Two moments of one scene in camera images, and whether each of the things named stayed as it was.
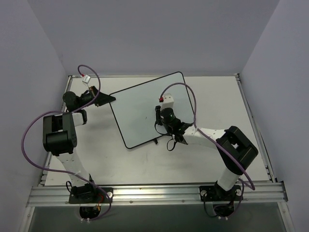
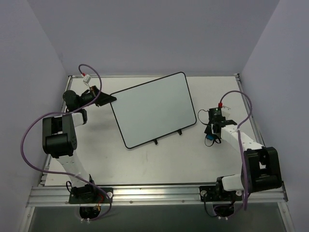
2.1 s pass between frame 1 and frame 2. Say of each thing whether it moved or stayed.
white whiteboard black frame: stayed
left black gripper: stayed
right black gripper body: moved
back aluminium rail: stayed
